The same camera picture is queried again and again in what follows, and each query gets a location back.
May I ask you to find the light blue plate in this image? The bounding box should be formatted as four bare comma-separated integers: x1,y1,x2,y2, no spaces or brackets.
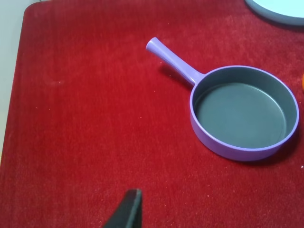
245,0,304,26

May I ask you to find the purple toy frying pan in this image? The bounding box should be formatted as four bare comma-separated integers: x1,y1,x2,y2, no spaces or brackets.
146,38,300,162

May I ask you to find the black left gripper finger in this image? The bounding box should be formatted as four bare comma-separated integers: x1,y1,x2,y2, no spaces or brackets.
103,189,143,228

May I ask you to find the red velvet table cloth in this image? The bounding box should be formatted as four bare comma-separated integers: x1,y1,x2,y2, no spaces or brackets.
0,0,304,228

